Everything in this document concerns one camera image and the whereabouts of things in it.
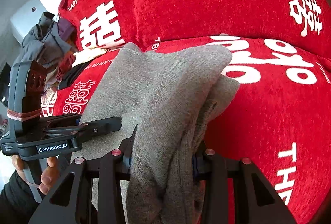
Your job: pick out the cream white garment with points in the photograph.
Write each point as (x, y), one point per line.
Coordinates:
(88, 55)

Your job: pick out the red wedding pillow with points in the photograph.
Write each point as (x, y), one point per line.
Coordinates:
(111, 23)

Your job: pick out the dark red garment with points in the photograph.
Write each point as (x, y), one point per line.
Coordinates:
(65, 65)

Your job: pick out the grey knit sweater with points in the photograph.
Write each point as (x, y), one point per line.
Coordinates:
(165, 102)

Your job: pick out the red wedding bed cover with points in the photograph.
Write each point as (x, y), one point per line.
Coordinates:
(280, 117)

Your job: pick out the purple garment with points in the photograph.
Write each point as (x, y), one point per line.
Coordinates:
(66, 30)

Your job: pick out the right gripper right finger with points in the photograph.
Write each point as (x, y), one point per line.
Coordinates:
(236, 191)

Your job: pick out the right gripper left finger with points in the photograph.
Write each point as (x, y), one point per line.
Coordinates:
(89, 191)

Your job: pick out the grey clothes pile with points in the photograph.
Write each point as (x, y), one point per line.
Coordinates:
(43, 43)

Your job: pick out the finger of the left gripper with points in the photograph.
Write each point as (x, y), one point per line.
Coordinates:
(60, 121)
(95, 128)

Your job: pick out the person's left hand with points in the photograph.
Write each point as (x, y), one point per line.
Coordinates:
(48, 176)

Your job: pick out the black garment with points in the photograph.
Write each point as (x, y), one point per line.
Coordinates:
(72, 75)

